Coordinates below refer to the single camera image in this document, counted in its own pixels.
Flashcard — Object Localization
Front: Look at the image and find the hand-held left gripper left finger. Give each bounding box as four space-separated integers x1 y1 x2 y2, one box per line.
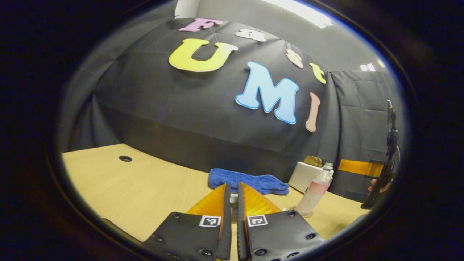
142 183 233 261

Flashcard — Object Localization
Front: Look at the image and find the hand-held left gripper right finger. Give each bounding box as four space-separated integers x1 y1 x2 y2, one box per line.
237 182 325 261

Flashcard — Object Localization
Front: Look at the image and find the clear plastic water bottle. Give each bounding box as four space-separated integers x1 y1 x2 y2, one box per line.
295 162 334 218

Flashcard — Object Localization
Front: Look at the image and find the blue towel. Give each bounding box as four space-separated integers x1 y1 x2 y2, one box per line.
208 168 290 195

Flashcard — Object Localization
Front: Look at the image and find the white toaster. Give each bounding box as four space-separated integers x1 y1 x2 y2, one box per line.
288 161 326 194

